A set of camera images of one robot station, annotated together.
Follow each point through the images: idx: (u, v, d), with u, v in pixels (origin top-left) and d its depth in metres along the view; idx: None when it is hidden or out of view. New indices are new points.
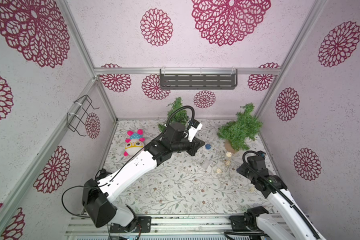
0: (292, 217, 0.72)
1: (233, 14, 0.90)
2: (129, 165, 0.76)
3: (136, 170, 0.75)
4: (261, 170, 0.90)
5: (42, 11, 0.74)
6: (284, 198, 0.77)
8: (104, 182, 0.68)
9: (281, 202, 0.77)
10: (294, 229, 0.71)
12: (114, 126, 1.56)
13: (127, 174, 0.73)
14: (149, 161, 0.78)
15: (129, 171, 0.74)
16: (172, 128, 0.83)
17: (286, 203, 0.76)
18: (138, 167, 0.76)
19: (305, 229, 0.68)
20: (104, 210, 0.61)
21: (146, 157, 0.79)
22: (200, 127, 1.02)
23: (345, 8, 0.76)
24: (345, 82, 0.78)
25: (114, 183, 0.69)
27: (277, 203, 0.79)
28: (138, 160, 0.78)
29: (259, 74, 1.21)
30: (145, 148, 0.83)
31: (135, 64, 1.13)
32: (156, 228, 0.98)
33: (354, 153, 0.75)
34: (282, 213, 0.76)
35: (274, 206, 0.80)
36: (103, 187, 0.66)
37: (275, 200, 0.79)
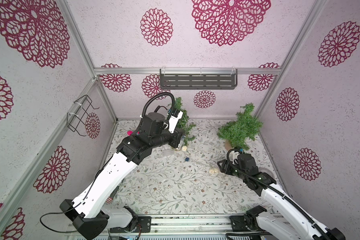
0: (285, 208, 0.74)
1: (233, 14, 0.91)
2: (103, 175, 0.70)
3: (110, 179, 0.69)
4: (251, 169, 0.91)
5: (42, 11, 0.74)
6: (275, 191, 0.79)
8: (78, 201, 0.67)
9: (273, 195, 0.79)
10: (289, 219, 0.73)
12: (114, 126, 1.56)
13: (101, 186, 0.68)
14: (124, 164, 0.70)
15: (103, 181, 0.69)
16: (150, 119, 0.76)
17: (278, 195, 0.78)
18: (112, 174, 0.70)
19: (300, 217, 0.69)
20: (88, 227, 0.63)
21: (119, 161, 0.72)
22: (181, 114, 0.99)
23: (345, 8, 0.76)
24: (345, 82, 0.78)
25: (89, 199, 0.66)
27: (270, 198, 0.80)
28: (112, 167, 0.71)
29: (259, 74, 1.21)
30: (118, 149, 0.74)
31: (135, 64, 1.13)
32: (156, 228, 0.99)
33: (354, 153, 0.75)
34: (277, 207, 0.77)
35: (268, 201, 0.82)
36: (78, 207, 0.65)
37: (267, 194, 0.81)
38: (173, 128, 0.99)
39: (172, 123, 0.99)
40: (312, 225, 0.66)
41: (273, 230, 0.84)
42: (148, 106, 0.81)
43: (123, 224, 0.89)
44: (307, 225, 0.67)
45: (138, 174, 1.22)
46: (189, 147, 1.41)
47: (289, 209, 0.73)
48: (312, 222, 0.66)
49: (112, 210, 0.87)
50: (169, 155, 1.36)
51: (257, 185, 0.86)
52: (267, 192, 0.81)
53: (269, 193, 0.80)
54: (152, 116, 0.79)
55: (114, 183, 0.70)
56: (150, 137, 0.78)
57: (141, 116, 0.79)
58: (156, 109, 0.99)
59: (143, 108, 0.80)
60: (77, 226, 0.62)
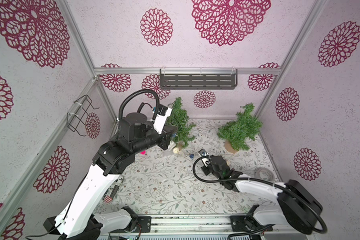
0: (253, 186, 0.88)
1: (233, 14, 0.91)
2: (81, 191, 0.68)
3: (87, 196, 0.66)
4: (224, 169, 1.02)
5: (42, 11, 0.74)
6: (243, 179, 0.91)
8: (59, 221, 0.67)
9: (244, 183, 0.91)
10: (260, 192, 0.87)
12: (114, 126, 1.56)
13: (80, 203, 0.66)
14: (100, 179, 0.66)
15: (81, 199, 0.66)
16: (126, 123, 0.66)
17: (246, 181, 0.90)
18: (89, 190, 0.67)
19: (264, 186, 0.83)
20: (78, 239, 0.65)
21: (95, 176, 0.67)
22: (169, 112, 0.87)
23: (345, 8, 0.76)
24: (345, 82, 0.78)
25: (70, 217, 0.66)
27: (243, 186, 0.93)
28: (89, 182, 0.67)
29: (259, 74, 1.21)
30: (94, 161, 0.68)
31: (135, 64, 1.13)
32: (156, 228, 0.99)
33: (354, 153, 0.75)
34: (251, 188, 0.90)
35: (244, 189, 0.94)
36: (61, 227, 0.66)
37: (241, 184, 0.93)
38: (161, 128, 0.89)
39: (159, 121, 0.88)
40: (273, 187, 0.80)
41: (267, 217, 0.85)
42: (124, 105, 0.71)
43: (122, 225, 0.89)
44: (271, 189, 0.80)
45: (138, 174, 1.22)
46: (189, 147, 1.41)
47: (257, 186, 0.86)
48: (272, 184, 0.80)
49: (107, 215, 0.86)
50: (169, 155, 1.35)
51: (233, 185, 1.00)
52: (239, 184, 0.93)
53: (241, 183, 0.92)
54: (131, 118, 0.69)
55: (95, 198, 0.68)
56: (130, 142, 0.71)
57: (119, 119, 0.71)
58: (140, 105, 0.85)
59: (119, 109, 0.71)
60: None
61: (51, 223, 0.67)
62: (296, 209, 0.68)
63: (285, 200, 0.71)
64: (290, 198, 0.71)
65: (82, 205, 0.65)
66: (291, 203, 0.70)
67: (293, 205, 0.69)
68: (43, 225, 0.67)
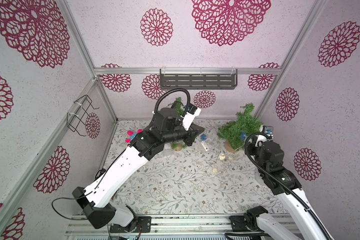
0: (304, 222, 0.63)
1: (233, 14, 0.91)
2: (115, 166, 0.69)
3: (122, 172, 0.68)
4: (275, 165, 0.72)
5: (42, 11, 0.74)
6: (299, 201, 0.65)
8: (90, 190, 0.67)
9: (295, 204, 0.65)
10: (301, 225, 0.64)
12: (114, 126, 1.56)
13: (114, 177, 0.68)
14: (136, 160, 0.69)
15: (115, 174, 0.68)
16: (162, 116, 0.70)
17: (300, 206, 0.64)
18: (124, 167, 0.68)
19: (319, 235, 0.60)
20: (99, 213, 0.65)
21: (132, 155, 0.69)
22: (198, 112, 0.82)
23: (345, 8, 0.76)
24: (345, 82, 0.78)
25: (100, 189, 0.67)
27: (289, 205, 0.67)
28: (124, 159, 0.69)
29: (259, 74, 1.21)
30: (131, 143, 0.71)
31: (135, 64, 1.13)
32: (156, 228, 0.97)
33: (354, 153, 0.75)
34: (297, 216, 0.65)
35: (285, 205, 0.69)
36: (89, 196, 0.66)
37: (288, 201, 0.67)
38: (188, 125, 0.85)
39: (187, 119, 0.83)
40: None
41: (269, 230, 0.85)
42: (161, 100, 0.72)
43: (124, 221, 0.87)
44: None
45: (138, 174, 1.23)
46: (189, 147, 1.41)
47: (310, 225, 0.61)
48: None
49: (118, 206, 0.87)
50: (169, 155, 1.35)
51: (276, 186, 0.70)
52: (289, 200, 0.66)
53: (291, 201, 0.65)
54: (165, 111, 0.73)
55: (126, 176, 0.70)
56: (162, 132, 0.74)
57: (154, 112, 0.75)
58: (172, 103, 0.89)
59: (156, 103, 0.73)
60: (87, 214, 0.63)
61: (81, 191, 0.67)
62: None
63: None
64: None
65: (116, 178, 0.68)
66: None
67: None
68: (72, 194, 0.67)
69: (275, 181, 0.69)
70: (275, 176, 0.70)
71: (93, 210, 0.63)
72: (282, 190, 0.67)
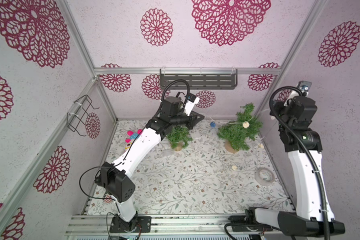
0: (305, 180, 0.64)
1: (233, 14, 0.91)
2: (136, 142, 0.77)
3: (144, 146, 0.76)
4: (300, 122, 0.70)
5: (43, 11, 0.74)
6: (309, 162, 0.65)
8: (118, 161, 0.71)
9: (303, 164, 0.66)
10: (301, 185, 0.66)
12: (114, 126, 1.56)
13: (138, 150, 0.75)
14: (154, 137, 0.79)
15: (138, 148, 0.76)
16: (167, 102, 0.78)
17: (309, 166, 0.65)
18: (145, 142, 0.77)
19: (314, 196, 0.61)
20: (127, 182, 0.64)
21: (149, 133, 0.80)
22: (198, 100, 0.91)
23: (345, 8, 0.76)
24: (345, 82, 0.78)
25: (128, 161, 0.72)
27: (297, 165, 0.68)
28: (143, 137, 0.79)
29: (259, 74, 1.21)
30: (147, 125, 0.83)
31: (135, 64, 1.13)
32: (156, 228, 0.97)
33: (354, 153, 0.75)
34: (300, 176, 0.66)
35: (293, 164, 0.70)
36: (118, 166, 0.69)
37: (297, 160, 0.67)
38: (190, 110, 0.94)
39: (188, 106, 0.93)
40: (320, 209, 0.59)
41: (266, 216, 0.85)
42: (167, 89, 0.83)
43: (125, 217, 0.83)
44: (316, 206, 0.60)
45: (138, 174, 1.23)
46: (189, 147, 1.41)
47: (309, 185, 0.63)
48: (323, 207, 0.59)
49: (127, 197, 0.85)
50: (169, 155, 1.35)
51: (293, 142, 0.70)
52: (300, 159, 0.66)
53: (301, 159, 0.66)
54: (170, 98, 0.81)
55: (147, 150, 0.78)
56: (170, 116, 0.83)
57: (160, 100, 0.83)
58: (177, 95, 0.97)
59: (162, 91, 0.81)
60: (119, 181, 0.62)
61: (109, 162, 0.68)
62: (306, 234, 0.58)
63: (311, 230, 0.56)
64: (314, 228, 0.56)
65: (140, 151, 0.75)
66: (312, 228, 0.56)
67: (310, 233, 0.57)
68: (101, 168, 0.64)
69: (294, 137, 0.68)
70: (296, 134, 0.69)
71: (124, 178, 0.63)
72: (299, 146, 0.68)
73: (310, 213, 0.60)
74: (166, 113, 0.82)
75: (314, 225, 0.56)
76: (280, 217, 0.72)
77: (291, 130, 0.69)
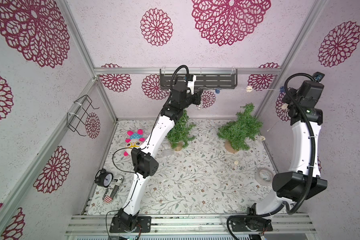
0: (300, 143, 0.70)
1: (233, 14, 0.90)
2: (155, 129, 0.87)
3: (161, 132, 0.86)
4: (307, 100, 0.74)
5: (43, 11, 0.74)
6: (307, 129, 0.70)
8: (144, 145, 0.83)
9: (302, 130, 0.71)
10: (296, 148, 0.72)
12: (114, 126, 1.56)
13: (157, 135, 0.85)
14: (170, 123, 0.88)
15: (157, 134, 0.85)
16: (176, 90, 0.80)
17: (306, 133, 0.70)
18: (162, 128, 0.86)
19: (305, 156, 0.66)
20: (153, 161, 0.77)
21: (164, 119, 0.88)
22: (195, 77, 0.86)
23: (345, 8, 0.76)
24: (345, 82, 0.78)
25: (151, 145, 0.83)
27: (297, 131, 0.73)
28: (161, 124, 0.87)
29: (259, 74, 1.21)
30: (161, 113, 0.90)
31: (135, 64, 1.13)
32: (156, 228, 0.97)
33: (354, 153, 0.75)
34: (297, 140, 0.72)
35: (294, 132, 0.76)
36: (144, 150, 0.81)
37: (297, 128, 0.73)
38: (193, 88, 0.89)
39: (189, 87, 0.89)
40: (308, 166, 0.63)
41: (266, 203, 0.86)
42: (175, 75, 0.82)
43: (133, 208, 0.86)
44: (305, 163, 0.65)
45: None
46: (189, 147, 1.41)
47: (303, 147, 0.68)
48: (311, 165, 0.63)
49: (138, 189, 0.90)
50: (169, 155, 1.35)
51: (297, 115, 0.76)
52: (300, 126, 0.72)
53: (301, 127, 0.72)
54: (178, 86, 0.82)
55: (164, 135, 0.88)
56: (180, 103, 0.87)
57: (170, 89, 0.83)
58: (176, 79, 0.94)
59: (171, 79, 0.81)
60: (147, 160, 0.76)
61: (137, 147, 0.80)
62: (291, 185, 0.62)
63: (294, 180, 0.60)
64: (298, 179, 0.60)
65: (159, 136, 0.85)
66: (296, 178, 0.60)
67: (294, 184, 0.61)
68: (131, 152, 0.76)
69: (299, 111, 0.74)
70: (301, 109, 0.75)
71: (151, 158, 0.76)
72: (300, 119, 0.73)
73: (298, 168, 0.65)
74: (176, 101, 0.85)
75: (300, 176, 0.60)
76: (274, 177, 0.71)
77: (295, 104, 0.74)
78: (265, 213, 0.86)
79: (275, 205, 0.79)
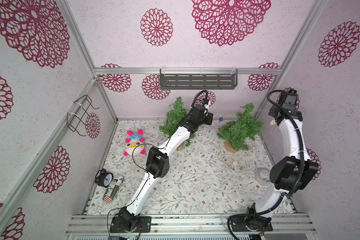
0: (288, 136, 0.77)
1: (233, 14, 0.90)
2: (174, 135, 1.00)
3: (179, 138, 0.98)
4: (287, 104, 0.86)
5: (42, 11, 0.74)
6: (292, 123, 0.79)
8: (162, 146, 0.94)
9: (289, 125, 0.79)
10: (287, 142, 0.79)
12: (114, 126, 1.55)
13: (175, 140, 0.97)
14: (187, 133, 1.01)
15: (175, 139, 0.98)
16: (197, 108, 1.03)
17: (292, 127, 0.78)
18: (180, 135, 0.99)
19: (295, 144, 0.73)
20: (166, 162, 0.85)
21: (182, 129, 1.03)
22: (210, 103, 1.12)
23: (345, 8, 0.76)
24: (345, 82, 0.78)
25: (168, 147, 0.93)
27: (284, 128, 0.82)
28: (179, 132, 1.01)
29: (259, 74, 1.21)
30: (180, 124, 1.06)
31: (135, 64, 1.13)
32: (156, 228, 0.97)
33: (354, 153, 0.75)
34: (286, 135, 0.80)
35: (282, 130, 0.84)
36: (162, 149, 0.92)
37: (284, 125, 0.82)
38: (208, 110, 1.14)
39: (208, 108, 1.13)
40: (299, 151, 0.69)
41: (265, 200, 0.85)
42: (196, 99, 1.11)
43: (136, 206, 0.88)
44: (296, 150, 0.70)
45: (138, 174, 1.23)
46: (189, 147, 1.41)
47: (291, 137, 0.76)
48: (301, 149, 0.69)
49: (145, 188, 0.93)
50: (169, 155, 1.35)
51: (281, 116, 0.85)
52: (285, 122, 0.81)
53: (287, 122, 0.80)
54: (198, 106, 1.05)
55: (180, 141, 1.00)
56: (198, 120, 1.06)
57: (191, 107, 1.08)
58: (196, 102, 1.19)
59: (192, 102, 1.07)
60: (162, 160, 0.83)
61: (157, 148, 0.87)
62: (286, 172, 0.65)
63: (288, 164, 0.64)
64: (292, 164, 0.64)
65: (176, 140, 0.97)
66: (289, 163, 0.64)
67: (288, 168, 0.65)
68: (149, 151, 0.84)
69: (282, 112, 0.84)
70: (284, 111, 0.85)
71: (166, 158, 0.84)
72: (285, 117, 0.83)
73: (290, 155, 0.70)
74: (194, 117, 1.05)
75: (292, 159, 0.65)
76: (271, 169, 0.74)
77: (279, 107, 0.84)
78: (265, 210, 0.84)
79: (274, 199, 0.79)
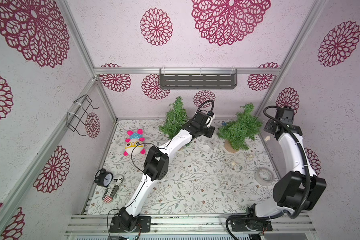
0: (290, 150, 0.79)
1: (233, 14, 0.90)
2: (176, 137, 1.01)
3: (181, 140, 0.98)
4: (285, 119, 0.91)
5: (43, 11, 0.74)
6: (292, 137, 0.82)
8: (163, 146, 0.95)
9: (289, 140, 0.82)
10: (289, 156, 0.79)
12: (114, 126, 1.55)
13: (176, 142, 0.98)
14: (189, 137, 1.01)
15: (177, 140, 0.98)
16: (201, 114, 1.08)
17: (293, 141, 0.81)
18: (182, 138, 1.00)
19: (298, 159, 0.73)
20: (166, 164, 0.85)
21: (184, 132, 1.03)
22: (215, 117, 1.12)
23: (345, 8, 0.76)
24: (345, 82, 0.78)
25: (169, 149, 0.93)
27: (285, 142, 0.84)
28: (182, 135, 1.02)
29: (259, 74, 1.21)
30: (183, 127, 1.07)
31: (136, 64, 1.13)
32: (156, 228, 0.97)
33: (354, 153, 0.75)
34: (287, 149, 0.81)
35: (283, 145, 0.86)
36: (162, 149, 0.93)
37: (285, 140, 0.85)
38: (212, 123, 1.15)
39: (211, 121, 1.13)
40: (303, 166, 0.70)
41: (266, 208, 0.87)
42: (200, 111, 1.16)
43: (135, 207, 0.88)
44: (299, 165, 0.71)
45: (138, 174, 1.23)
46: (189, 147, 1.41)
47: (293, 151, 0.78)
48: (305, 164, 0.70)
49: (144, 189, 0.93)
50: None
51: (280, 131, 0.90)
52: (285, 136, 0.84)
53: (287, 136, 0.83)
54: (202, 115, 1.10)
55: (182, 144, 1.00)
56: (200, 126, 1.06)
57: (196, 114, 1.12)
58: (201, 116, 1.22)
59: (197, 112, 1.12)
60: (162, 160, 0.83)
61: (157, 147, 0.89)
62: (292, 188, 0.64)
63: (294, 181, 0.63)
64: (298, 180, 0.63)
65: (178, 142, 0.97)
66: (296, 179, 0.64)
67: (295, 185, 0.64)
68: (149, 150, 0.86)
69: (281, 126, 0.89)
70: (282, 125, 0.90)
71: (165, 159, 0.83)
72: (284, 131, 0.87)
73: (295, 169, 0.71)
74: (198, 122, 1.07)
75: (298, 174, 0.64)
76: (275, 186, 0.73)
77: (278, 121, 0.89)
78: (265, 217, 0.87)
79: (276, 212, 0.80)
